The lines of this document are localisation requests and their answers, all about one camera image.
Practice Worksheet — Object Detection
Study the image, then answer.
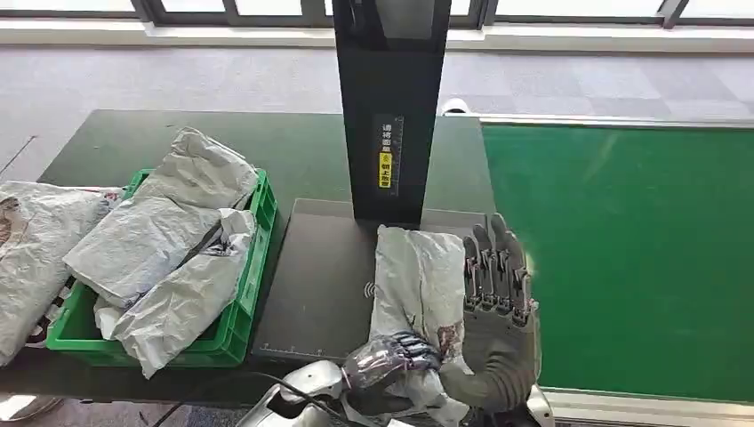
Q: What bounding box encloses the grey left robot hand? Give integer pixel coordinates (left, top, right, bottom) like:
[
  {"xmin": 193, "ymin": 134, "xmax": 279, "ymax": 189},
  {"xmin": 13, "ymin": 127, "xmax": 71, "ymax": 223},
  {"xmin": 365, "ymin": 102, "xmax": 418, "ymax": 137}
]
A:
[{"xmin": 341, "ymin": 331, "xmax": 444, "ymax": 416}]

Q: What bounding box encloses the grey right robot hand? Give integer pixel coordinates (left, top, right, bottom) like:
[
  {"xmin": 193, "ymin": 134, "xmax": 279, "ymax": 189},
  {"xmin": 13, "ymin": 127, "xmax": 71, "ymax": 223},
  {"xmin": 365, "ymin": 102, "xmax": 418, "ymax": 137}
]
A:
[{"xmin": 438, "ymin": 212, "xmax": 541, "ymax": 415}]

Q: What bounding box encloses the narrow grey parcel red print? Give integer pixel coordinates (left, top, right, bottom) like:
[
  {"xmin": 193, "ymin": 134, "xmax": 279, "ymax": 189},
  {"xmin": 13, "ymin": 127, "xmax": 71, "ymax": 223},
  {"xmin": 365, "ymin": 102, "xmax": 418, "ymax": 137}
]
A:
[{"xmin": 367, "ymin": 224, "xmax": 476, "ymax": 427}]

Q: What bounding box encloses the grey parcel with black print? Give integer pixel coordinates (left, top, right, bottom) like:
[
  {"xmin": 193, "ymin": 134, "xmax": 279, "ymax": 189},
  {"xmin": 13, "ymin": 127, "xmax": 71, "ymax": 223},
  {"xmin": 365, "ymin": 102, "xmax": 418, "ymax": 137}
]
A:
[{"xmin": 93, "ymin": 207, "xmax": 259, "ymax": 380}]

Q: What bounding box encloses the wide grey parcel dark line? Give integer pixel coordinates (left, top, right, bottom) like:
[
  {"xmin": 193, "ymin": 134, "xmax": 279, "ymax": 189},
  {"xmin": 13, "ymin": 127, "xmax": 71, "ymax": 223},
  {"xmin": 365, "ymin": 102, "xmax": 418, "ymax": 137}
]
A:
[{"xmin": 61, "ymin": 126, "xmax": 261, "ymax": 310}]

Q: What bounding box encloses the green conveyor belt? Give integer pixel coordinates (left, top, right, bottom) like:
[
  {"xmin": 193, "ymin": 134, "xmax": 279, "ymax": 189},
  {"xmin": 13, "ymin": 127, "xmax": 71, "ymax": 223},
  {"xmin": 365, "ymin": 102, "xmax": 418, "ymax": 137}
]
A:
[{"xmin": 481, "ymin": 124, "xmax": 754, "ymax": 405}]

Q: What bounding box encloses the black scanner column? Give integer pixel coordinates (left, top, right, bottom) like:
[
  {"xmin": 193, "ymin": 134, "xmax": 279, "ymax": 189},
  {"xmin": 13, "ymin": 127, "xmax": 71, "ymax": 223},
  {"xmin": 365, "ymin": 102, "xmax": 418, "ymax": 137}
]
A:
[{"xmin": 331, "ymin": 0, "xmax": 453, "ymax": 228}]

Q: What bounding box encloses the green plastic crate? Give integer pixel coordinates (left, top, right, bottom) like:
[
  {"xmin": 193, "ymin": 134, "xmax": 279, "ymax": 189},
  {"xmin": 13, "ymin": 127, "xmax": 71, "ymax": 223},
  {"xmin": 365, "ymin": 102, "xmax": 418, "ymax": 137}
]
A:
[{"xmin": 45, "ymin": 167, "xmax": 279, "ymax": 369}]

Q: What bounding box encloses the large grey parcel bag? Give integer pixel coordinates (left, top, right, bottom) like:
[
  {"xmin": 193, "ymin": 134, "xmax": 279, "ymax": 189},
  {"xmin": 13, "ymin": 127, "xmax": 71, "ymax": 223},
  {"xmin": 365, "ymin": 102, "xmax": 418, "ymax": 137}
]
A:
[{"xmin": 0, "ymin": 181, "xmax": 113, "ymax": 367}]

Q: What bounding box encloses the black scanner base plate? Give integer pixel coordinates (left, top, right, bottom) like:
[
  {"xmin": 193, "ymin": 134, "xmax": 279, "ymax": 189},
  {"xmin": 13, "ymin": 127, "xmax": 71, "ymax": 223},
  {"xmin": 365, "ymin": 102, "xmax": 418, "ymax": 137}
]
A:
[{"xmin": 250, "ymin": 198, "xmax": 496, "ymax": 367}]

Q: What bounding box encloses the silver conveyor frame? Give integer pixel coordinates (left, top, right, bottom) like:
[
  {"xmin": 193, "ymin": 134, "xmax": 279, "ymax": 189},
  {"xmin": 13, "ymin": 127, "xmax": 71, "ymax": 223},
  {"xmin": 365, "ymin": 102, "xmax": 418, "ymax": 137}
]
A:
[{"xmin": 441, "ymin": 110, "xmax": 754, "ymax": 427}]

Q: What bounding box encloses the dark window frame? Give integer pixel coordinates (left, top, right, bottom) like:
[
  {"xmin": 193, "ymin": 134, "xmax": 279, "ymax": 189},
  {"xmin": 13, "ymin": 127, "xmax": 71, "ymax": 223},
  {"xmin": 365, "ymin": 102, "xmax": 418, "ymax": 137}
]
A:
[{"xmin": 0, "ymin": 0, "xmax": 754, "ymax": 28}]

